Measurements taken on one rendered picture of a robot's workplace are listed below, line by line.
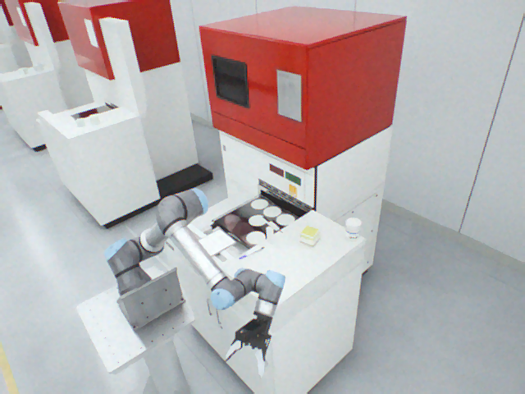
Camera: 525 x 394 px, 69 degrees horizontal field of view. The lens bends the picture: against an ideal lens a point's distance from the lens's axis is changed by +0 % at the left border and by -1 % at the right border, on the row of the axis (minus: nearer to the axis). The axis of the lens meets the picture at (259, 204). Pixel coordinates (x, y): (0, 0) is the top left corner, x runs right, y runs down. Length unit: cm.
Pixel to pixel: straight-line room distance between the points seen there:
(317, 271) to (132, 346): 85
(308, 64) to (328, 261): 86
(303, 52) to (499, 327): 220
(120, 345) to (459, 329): 211
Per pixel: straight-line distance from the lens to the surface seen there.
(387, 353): 269
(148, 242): 180
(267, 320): 142
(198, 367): 264
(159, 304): 180
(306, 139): 184
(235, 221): 214
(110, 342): 183
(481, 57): 301
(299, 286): 166
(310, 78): 174
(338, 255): 181
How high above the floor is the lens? 218
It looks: 35 degrees down
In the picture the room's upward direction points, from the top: 4 degrees counter-clockwise
